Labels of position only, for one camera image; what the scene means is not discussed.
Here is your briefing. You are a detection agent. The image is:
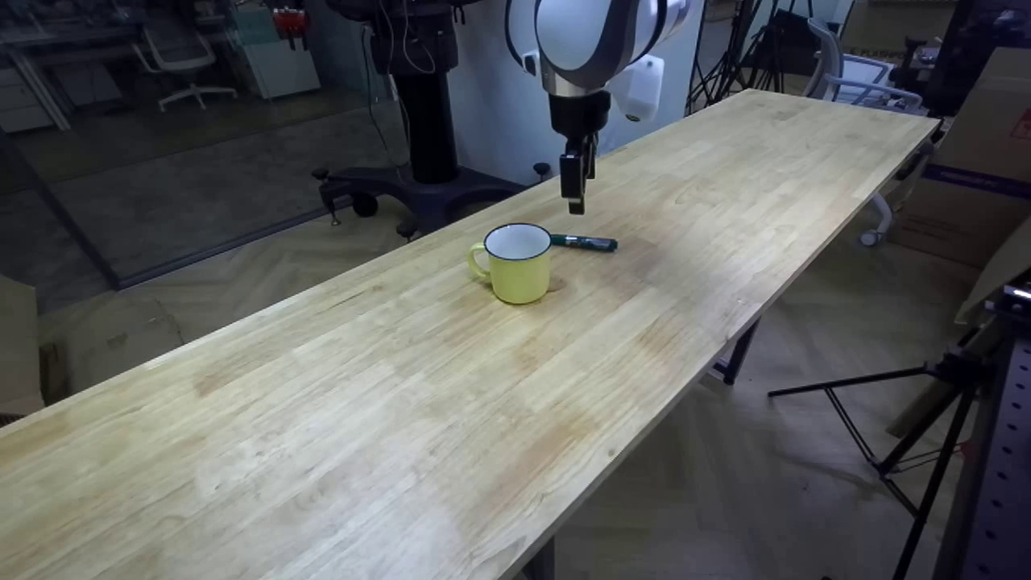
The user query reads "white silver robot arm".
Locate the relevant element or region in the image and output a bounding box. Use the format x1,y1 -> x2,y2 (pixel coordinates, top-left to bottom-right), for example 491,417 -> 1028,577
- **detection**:
505,0 -> 692,214

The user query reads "black tripod stand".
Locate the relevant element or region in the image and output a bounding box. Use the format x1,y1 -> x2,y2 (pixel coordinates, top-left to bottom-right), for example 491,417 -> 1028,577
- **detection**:
771,326 -> 1023,580

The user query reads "yellow enamel cup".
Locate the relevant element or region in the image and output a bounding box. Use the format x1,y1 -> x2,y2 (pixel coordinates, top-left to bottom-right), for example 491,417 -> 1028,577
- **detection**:
469,223 -> 552,306

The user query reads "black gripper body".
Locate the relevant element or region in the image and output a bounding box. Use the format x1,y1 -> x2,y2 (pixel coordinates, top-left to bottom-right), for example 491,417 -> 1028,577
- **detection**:
553,90 -> 609,182

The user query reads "black perforated optical table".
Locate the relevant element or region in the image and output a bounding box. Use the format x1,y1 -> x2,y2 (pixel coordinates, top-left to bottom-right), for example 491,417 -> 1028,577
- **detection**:
933,276 -> 1031,580

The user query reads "cardboard box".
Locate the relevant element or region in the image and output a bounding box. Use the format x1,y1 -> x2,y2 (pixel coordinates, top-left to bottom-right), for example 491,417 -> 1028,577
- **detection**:
891,40 -> 1031,269

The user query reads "black table leg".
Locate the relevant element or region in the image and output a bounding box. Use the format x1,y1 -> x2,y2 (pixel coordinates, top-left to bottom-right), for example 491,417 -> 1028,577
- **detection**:
715,323 -> 762,386

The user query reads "white office chair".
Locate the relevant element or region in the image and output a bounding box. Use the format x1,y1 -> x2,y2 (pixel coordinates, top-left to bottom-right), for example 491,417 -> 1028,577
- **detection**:
132,12 -> 240,108

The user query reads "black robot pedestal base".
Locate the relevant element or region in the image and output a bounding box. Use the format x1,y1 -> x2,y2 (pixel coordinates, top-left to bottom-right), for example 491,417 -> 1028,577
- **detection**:
315,0 -> 520,238

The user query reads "green marker pen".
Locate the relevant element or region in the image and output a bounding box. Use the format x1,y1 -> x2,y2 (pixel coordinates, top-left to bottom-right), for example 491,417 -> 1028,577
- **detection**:
552,233 -> 620,254

